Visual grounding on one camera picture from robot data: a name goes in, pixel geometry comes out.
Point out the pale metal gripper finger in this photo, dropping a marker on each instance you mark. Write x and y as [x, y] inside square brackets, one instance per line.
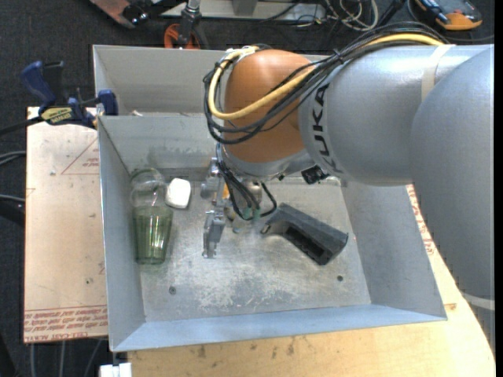
[209, 242]
[220, 226]

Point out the white rounded block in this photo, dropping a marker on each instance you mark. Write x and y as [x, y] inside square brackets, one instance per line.
[178, 193]

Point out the grey metal bin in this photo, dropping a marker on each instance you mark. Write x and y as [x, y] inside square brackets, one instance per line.
[251, 281]

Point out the green glass cup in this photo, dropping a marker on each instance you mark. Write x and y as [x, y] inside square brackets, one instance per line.
[151, 234]

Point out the clear glass jar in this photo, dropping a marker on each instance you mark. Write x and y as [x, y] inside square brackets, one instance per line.
[146, 189]

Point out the black cylinder on white bracket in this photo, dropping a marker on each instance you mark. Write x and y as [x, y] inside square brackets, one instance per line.
[314, 175]

